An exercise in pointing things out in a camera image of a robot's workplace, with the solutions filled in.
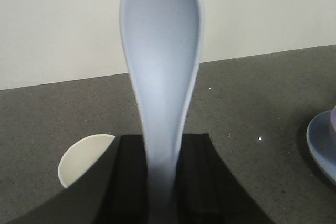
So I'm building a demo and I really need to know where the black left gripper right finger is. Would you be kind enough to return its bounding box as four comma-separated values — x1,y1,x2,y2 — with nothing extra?
175,134,273,223

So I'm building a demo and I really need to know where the brown paper cup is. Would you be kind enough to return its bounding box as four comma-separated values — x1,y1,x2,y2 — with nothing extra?
58,134,115,188

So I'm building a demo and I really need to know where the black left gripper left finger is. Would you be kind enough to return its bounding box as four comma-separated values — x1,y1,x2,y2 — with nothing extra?
12,135,148,223

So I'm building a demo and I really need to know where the light blue plastic plate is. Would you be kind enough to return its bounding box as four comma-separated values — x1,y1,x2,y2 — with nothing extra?
306,110,335,185

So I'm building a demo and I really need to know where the light blue plastic spoon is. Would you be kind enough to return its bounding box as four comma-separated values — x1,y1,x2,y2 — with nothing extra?
120,0,204,223

